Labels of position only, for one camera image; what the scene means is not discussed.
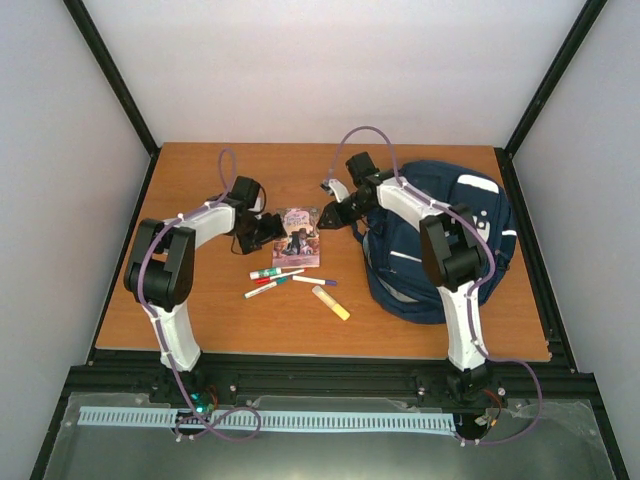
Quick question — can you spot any pink illustrated paperback book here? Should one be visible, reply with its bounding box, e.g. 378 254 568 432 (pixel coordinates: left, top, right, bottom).
272 207 320 269

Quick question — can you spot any green white glue stick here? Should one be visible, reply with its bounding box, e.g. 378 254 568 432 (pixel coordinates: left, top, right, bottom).
249 267 282 280

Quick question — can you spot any navy blue student backpack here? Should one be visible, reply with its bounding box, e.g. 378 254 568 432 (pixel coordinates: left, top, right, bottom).
352 160 517 325

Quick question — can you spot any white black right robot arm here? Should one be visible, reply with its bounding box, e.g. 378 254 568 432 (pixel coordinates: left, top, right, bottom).
318 152 506 402

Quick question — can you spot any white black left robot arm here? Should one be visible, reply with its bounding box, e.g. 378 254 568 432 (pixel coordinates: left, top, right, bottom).
124 176 285 403

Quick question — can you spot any red capped white marker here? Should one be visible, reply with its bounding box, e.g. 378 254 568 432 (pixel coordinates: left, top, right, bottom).
254 269 305 285

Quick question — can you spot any green capped white marker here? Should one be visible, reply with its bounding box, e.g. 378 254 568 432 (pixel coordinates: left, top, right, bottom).
243 277 288 299

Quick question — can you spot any purple capped white marker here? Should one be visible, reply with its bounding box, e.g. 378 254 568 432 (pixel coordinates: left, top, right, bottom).
291 275 338 286

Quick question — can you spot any yellow highlighter pen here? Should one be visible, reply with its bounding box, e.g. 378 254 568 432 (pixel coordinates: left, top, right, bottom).
312 285 350 321

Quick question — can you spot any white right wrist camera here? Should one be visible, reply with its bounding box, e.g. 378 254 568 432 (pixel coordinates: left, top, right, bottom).
321 178 350 203

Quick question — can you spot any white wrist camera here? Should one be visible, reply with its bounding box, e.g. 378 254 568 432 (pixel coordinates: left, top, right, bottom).
249 197 265 214
321 178 350 203

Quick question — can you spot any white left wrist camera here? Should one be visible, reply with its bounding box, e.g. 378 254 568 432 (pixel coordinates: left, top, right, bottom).
249 197 265 214

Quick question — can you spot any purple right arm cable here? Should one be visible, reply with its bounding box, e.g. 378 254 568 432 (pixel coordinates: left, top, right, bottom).
324 125 544 448

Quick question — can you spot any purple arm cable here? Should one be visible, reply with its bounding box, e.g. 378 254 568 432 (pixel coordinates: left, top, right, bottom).
137 147 262 444
324 125 544 448

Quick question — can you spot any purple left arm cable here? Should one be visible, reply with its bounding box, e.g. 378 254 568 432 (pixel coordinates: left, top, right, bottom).
137 147 262 444

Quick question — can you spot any black aluminium frame rail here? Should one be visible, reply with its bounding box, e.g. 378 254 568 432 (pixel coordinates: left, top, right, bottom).
62 350 602 408

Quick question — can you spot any light blue slotted cable duct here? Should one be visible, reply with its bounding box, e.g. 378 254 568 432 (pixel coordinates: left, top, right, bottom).
77 406 456 436

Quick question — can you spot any black left frame post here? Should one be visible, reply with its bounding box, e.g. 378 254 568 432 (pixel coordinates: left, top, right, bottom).
62 0 161 156

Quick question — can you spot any black frame post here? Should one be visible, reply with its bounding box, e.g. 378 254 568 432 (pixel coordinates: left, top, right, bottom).
62 0 161 156
503 0 609 155

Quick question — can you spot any black right frame post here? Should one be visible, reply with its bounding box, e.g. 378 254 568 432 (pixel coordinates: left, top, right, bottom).
503 0 609 155

